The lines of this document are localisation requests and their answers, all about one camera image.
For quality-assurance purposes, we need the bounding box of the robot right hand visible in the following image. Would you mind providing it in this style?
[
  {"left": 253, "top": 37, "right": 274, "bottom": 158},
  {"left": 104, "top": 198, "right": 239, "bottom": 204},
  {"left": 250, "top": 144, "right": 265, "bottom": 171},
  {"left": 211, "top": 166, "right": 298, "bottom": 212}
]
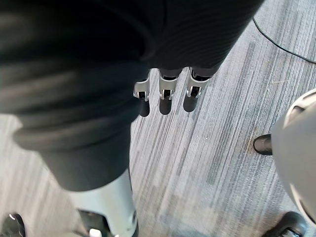
[{"left": 0, "top": 0, "right": 265, "bottom": 237}]

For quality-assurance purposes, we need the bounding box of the black shiny round object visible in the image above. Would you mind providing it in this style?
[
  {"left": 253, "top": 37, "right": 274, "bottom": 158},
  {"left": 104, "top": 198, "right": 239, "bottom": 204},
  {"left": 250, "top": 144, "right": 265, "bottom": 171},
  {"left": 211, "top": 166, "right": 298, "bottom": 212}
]
[{"left": 0, "top": 212, "right": 26, "bottom": 237}]

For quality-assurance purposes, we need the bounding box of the dark robot right foot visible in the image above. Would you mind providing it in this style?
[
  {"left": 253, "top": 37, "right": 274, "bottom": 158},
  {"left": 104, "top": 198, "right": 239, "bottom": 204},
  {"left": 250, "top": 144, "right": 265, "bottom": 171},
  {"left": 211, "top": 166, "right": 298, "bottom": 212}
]
[{"left": 253, "top": 134, "right": 273, "bottom": 156}]

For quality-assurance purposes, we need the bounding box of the dark robot foot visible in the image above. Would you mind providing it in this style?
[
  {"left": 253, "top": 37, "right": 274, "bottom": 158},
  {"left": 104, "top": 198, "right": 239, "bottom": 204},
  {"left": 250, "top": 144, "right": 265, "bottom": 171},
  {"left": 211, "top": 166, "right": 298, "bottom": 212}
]
[
  {"left": 265, "top": 211, "right": 308, "bottom": 237},
  {"left": 253, "top": 134, "right": 273, "bottom": 156}
]

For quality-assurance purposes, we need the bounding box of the silver robot right leg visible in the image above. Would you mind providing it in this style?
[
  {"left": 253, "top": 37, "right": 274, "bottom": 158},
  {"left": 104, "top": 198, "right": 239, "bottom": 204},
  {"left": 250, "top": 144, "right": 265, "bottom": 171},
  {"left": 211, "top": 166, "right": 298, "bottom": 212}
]
[{"left": 271, "top": 88, "right": 316, "bottom": 223}]

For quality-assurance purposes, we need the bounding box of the dark robot left foot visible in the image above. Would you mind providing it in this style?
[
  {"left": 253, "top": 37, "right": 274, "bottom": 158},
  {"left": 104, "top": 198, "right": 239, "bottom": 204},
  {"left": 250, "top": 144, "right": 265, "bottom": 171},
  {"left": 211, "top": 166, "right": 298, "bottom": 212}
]
[{"left": 265, "top": 211, "right": 308, "bottom": 237}]

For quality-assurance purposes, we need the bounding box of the thin black floor cable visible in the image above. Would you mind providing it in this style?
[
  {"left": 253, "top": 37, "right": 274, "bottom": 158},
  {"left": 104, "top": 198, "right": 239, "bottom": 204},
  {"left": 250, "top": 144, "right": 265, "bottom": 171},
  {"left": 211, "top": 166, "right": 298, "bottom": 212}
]
[{"left": 251, "top": 16, "right": 316, "bottom": 64}]

